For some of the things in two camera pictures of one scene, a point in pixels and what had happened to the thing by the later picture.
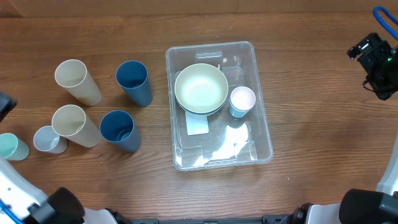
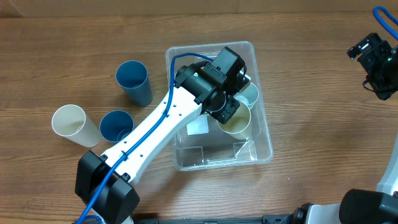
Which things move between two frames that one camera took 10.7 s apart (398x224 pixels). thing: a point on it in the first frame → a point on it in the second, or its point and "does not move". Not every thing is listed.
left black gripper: x=6 y=102 → x=225 y=110
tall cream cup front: x=70 y=121 does not move
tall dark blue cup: x=133 y=77 does not move
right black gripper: x=384 y=89 does not move
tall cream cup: x=73 y=75 → x=238 y=126
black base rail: x=267 y=219 does not move
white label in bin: x=196 y=124 does not move
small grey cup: x=47 y=140 → x=248 y=96
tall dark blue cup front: x=117 y=127 does not move
